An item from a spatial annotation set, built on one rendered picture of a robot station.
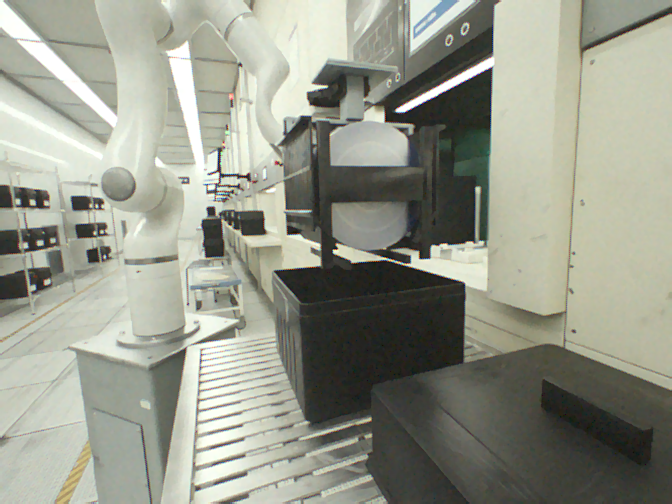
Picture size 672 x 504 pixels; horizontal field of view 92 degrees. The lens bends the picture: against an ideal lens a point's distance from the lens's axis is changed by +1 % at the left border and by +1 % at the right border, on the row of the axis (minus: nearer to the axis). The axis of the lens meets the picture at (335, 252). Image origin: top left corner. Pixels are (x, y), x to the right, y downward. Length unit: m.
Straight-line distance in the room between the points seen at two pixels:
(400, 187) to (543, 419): 0.34
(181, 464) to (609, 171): 0.70
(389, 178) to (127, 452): 0.82
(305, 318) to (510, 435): 0.26
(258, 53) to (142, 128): 0.30
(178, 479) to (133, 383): 0.41
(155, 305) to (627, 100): 0.95
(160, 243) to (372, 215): 0.53
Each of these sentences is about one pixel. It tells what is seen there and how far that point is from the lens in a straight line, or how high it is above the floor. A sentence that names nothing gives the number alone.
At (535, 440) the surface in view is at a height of 0.86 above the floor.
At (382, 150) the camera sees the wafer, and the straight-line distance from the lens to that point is 0.54.
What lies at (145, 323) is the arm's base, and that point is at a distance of 0.91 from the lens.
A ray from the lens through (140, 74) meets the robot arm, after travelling 0.91.
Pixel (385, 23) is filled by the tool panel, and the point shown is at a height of 1.61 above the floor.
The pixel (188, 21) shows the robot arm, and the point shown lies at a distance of 0.98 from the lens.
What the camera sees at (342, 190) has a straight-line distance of 0.48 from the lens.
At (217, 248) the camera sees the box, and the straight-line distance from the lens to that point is 4.63.
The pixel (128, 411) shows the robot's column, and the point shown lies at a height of 0.63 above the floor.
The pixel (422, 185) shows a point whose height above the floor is 1.09.
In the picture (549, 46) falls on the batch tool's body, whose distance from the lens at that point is 0.66.
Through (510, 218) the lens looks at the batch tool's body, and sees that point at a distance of 0.66.
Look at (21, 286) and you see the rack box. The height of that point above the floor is 0.32.
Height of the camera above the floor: 1.06
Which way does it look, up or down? 8 degrees down
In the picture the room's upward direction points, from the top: 2 degrees counter-clockwise
